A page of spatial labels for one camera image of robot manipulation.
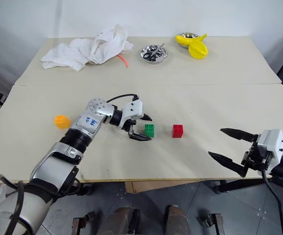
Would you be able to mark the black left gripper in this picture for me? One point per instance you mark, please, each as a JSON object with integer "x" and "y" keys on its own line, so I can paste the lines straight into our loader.
{"x": 131, "y": 127}

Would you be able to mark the crumpled white cloth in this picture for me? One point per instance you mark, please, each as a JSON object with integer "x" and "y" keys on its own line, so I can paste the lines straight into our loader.
{"x": 82, "y": 51}

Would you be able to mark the black table frame beam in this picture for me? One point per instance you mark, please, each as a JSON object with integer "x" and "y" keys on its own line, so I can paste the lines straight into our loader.
{"x": 241, "y": 186}

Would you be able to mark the dark rounded robot leg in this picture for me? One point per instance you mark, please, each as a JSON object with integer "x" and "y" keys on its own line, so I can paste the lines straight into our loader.
{"x": 118, "y": 221}
{"x": 178, "y": 220}

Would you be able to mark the silver metal bowl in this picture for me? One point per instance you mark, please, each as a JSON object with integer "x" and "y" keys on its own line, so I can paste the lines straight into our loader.
{"x": 189, "y": 36}

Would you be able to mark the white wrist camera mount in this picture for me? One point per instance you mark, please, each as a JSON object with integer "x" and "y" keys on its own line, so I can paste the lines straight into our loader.
{"x": 134, "y": 109}
{"x": 272, "y": 144}

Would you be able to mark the metal floor bracket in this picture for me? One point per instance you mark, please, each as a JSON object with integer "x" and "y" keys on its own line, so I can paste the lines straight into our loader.
{"x": 213, "y": 222}
{"x": 81, "y": 224}

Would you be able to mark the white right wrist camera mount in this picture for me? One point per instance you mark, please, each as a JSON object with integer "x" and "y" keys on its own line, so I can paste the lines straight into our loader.
{"x": 272, "y": 144}

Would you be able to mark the brown cardboard sheet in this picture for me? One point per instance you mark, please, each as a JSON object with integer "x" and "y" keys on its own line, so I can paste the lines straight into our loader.
{"x": 156, "y": 186}

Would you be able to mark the green toy brick cube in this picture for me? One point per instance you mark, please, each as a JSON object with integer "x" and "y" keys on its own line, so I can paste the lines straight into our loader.
{"x": 149, "y": 131}

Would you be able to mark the red toy brick cube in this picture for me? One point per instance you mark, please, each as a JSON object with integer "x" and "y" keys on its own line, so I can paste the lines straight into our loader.
{"x": 178, "y": 131}

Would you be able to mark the yellow plastic banana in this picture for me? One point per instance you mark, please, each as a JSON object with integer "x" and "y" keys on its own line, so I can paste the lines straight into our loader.
{"x": 185, "y": 39}

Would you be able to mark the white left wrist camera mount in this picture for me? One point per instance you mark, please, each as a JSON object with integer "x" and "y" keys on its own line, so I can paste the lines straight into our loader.
{"x": 134, "y": 109}

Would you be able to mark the orange toy brick cube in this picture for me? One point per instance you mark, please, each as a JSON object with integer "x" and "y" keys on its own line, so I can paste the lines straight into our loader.
{"x": 61, "y": 122}

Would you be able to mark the silver bowl with black clips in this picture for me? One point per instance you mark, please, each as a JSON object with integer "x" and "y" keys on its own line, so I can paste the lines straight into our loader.
{"x": 154, "y": 54}

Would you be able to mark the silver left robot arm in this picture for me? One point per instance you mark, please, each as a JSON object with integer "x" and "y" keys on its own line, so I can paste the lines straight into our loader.
{"x": 58, "y": 166}

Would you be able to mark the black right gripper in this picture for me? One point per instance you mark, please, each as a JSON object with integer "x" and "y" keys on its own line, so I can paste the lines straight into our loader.
{"x": 254, "y": 160}

